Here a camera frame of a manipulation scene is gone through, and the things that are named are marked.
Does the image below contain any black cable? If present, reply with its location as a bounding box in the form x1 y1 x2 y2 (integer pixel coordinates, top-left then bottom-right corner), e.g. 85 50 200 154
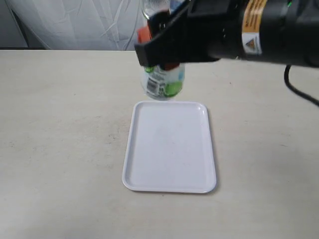
284 64 319 107

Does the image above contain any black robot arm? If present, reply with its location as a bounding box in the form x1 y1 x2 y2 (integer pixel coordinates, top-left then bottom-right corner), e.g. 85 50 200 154
135 0 319 68

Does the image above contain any clear plastic drink bottle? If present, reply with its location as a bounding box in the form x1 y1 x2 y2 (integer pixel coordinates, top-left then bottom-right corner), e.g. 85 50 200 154
138 0 185 100

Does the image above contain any white rectangular plastic tray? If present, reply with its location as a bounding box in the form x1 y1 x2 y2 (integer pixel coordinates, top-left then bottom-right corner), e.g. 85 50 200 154
122 101 217 194

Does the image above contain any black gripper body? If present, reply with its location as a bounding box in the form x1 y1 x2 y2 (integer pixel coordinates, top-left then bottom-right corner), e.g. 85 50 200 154
185 0 246 62

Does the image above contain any white backdrop curtain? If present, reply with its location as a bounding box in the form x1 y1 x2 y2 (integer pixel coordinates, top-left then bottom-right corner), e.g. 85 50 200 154
0 0 145 51

